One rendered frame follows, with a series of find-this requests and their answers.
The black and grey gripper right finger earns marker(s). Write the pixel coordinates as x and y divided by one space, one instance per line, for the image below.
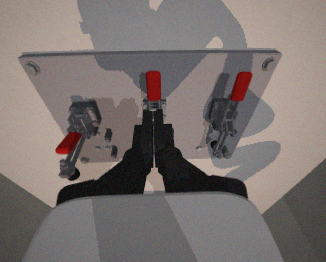
179 175

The grey metal fixture plate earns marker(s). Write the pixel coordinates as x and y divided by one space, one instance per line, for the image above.
116 80

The toggle clamp with red handle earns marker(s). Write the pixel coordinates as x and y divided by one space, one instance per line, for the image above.
218 112
84 116

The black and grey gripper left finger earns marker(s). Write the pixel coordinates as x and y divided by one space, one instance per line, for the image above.
125 178

